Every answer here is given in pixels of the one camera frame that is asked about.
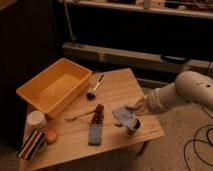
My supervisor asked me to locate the metal shelf rail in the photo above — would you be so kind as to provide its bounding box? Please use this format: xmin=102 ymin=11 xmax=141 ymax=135
xmin=62 ymin=42 xmax=213 ymax=81

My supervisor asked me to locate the orange ball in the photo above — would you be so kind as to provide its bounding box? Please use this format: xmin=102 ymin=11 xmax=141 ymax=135
xmin=44 ymin=129 xmax=57 ymax=144

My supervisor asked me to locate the white round container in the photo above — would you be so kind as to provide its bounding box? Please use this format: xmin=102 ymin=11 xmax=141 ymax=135
xmin=27 ymin=110 xmax=47 ymax=130

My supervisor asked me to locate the small metal cup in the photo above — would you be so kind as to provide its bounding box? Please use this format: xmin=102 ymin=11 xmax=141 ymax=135
xmin=127 ymin=119 xmax=141 ymax=135

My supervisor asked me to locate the wooden table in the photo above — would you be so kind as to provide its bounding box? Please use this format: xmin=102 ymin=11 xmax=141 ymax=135
xmin=19 ymin=69 xmax=164 ymax=171

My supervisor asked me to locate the blue-grey towel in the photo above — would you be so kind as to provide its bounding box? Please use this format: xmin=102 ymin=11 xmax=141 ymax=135
xmin=112 ymin=106 xmax=137 ymax=130

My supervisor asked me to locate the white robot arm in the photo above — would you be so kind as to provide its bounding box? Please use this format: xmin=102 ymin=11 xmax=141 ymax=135
xmin=134 ymin=71 xmax=213 ymax=114

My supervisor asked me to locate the metal pole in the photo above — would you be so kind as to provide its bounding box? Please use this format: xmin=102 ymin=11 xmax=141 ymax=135
xmin=63 ymin=0 xmax=76 ymax=45

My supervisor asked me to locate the striped cloth block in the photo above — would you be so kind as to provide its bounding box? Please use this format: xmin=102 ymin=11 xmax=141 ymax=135
xmin=17 ymin=130 xmax=46 ymax=161

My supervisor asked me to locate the black cable on floor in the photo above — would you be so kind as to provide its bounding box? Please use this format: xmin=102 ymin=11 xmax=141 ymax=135
xmin=183 ymin=106 xmax=213 ymax=168

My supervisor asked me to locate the yellow plastic bin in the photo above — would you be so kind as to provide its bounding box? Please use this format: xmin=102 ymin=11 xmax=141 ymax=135
xmin=16 ymin=58 xmax=92 ymax=119

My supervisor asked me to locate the brown and blue scrub brush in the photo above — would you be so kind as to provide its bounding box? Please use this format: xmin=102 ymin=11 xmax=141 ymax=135
xmin=88 ymin=104 xmax=104 ymax=146

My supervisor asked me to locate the black handle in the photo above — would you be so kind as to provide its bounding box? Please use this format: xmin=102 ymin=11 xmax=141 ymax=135
xmin=160 ymin=55 xmax=189 ymax=64

